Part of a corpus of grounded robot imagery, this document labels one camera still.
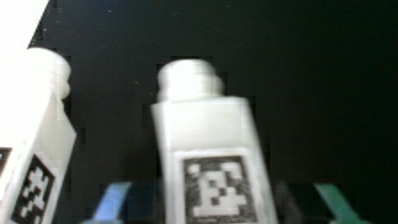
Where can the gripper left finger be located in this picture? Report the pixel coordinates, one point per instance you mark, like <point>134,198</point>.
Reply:
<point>109,210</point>

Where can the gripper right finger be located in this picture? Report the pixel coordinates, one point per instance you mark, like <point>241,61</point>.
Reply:
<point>338,205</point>

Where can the white square tabletop tray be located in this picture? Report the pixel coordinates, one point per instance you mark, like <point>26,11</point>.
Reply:
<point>20,17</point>

